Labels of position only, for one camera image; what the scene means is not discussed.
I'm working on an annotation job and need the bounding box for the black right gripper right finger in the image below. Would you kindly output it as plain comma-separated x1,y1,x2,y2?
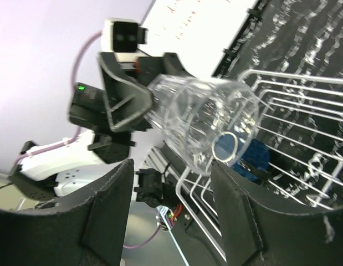
211,161,343,265

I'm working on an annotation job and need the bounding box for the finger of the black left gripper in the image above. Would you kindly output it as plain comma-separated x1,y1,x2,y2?
97,52,153,132

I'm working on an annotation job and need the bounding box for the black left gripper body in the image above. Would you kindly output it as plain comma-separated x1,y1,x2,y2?
114,53,192,91

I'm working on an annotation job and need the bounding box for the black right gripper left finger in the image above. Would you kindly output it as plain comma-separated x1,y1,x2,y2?
0,159,134,265

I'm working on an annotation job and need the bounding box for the dark blue ceramic mug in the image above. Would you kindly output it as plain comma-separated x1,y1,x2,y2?
212,131,270,182

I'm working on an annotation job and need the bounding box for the clear glass cup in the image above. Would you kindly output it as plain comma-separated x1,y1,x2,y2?
145,75,259,176

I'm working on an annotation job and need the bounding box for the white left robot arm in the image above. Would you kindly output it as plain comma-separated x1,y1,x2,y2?
8,52,190,201

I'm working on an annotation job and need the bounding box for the white whiteboard with red writing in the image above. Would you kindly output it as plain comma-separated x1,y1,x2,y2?
141,0,256,77

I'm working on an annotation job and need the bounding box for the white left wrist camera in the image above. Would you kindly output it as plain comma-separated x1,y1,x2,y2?
100,18,148,63

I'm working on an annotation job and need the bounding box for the white wire dish rack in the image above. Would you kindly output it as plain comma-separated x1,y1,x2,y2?
173,70,343,265

